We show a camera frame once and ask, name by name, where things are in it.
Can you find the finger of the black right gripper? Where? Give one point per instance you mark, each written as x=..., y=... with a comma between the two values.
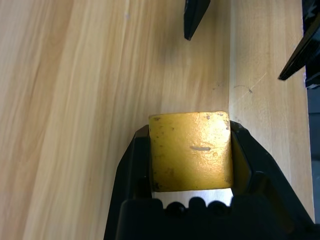
x=303, y=55
x=193, y=17

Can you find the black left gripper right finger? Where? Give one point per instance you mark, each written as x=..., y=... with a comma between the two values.
x=257, y=165

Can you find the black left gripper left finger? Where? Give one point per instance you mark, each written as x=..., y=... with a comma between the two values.
x=132, y=170

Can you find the yellow wooden block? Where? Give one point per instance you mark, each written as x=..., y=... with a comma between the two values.
x=190, y=155

